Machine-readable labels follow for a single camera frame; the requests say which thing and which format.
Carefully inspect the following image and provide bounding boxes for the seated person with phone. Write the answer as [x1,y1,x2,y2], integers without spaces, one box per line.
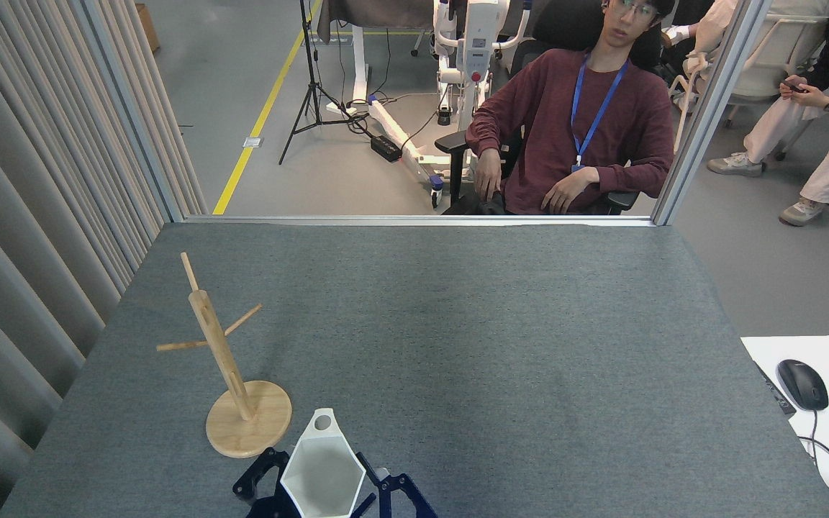
[707,0,829,227]

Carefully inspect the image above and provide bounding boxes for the silver table rail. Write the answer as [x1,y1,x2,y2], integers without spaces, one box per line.
[183,214,656,227]

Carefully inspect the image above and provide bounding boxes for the black tripod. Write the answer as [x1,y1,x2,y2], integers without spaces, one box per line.
[279,0,370,166]

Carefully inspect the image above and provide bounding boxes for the white stand on wheels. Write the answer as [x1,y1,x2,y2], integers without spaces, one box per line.
[325,0,534,209]

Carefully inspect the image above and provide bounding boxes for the cardboard box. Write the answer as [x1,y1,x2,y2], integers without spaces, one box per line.
[135,4,161,53]

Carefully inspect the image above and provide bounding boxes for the white chair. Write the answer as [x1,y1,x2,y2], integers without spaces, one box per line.
[666,13,829,163]

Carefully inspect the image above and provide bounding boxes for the silver post by curtain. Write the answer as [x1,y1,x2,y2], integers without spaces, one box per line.
[80,0,185,222]

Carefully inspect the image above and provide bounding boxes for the white hexagonal cup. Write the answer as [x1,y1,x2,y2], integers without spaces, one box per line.
[280,408,367,518]

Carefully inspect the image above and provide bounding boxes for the blue lanyard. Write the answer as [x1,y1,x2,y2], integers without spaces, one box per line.
[570,54,630,173]

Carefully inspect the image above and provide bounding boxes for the person behind white chair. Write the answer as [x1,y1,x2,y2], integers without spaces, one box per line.
[663,0,743,55]

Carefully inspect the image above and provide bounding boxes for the person's left hand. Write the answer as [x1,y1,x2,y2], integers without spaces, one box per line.
[540,168,599,214]

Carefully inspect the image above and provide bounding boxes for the black power box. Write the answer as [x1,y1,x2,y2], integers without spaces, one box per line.
[371,135,403,163]

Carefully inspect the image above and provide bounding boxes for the person's right hand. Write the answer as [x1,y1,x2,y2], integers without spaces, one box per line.
[474,147,506,203]

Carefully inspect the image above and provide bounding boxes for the silver post by walkway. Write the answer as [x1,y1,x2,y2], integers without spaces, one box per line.
[651,0,773,226]

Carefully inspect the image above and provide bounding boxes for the grey curtain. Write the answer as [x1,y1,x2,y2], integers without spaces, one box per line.
[0,0,208,518]

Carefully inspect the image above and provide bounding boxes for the black office chair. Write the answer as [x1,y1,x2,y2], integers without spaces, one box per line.
[434,0,665,216]

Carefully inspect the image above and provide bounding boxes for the black flat device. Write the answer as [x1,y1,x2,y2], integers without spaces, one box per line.
[754,361,797,416]

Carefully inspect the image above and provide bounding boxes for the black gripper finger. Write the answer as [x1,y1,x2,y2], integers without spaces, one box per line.
[232,447,294,518]
[348,452,438,518]

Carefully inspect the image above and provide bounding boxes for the person at table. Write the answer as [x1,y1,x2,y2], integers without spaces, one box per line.
[465,0,676,215]

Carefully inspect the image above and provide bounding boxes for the wooden cup rack stand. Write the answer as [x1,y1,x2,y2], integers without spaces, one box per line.
[156,252,293,459]

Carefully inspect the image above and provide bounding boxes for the black computer mouse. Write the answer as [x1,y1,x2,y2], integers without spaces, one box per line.
[776,359,829,412]

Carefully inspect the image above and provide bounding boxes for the black-rimmed glasses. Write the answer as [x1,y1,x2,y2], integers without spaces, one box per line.
[611,0,660,20]

